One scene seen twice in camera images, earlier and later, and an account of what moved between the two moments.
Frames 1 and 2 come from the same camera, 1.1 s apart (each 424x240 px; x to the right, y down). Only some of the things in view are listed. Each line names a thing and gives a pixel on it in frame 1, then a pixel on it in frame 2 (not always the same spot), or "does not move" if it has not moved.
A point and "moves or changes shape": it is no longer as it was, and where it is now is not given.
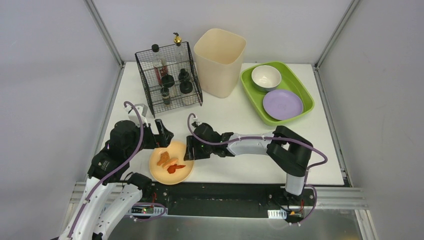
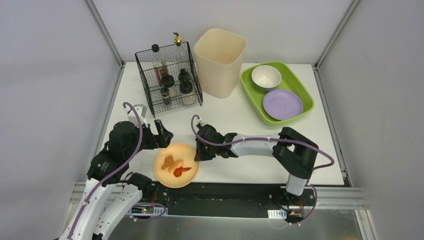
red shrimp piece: (172, 168) → (178, 171)
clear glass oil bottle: (180, 56) does not move
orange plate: (167, 164) moves or changes shape
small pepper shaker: (165, 93) does not move
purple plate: (282, 104) does not move
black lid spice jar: (186, 87) does not move
